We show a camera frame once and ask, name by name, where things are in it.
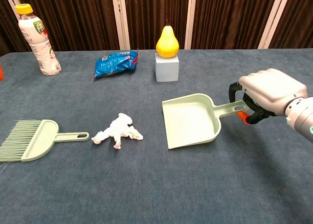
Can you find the yellow pear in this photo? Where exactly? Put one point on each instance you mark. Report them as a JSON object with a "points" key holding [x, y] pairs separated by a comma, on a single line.
{"points": [[167, 45]]}

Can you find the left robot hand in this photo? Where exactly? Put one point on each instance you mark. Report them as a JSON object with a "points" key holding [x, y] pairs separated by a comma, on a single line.
{"points": [[1, 72]]}

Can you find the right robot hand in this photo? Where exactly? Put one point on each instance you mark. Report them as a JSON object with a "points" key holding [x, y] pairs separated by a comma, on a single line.
{"points": [[271, 87]]}

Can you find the light grey cube block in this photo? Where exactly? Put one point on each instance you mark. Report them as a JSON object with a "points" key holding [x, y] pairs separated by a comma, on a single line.
{"points": [[167, 70]]}

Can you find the pale green plastic dustpan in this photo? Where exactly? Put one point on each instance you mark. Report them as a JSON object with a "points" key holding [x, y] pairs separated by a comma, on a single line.
{"points": [[190, 121]]}

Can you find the white bottle with yellow cap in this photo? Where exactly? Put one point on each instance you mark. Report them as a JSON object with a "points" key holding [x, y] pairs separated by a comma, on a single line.
{"points": [[41, 48]]}

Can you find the brown pleated screen panel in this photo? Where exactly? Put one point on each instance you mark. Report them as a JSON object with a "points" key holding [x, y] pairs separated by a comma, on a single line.
{"points": [[5, 26], [298, 18], [151, 8], [80, 18], [227, 18]]}

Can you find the blue snack bag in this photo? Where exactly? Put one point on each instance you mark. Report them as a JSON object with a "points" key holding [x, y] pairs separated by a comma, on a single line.
{"points": [[115, 63]]}

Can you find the white paper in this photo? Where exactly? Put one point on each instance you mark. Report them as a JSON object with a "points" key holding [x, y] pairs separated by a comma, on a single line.
{"points": [[117, 131]]}

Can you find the pale green hand broom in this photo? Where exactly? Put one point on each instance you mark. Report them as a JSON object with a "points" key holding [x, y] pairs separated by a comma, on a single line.
{"points": [[41, 141]]}

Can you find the blue felt table cover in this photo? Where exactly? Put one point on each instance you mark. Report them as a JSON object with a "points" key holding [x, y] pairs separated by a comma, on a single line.
{"points": [[171, 185]]}

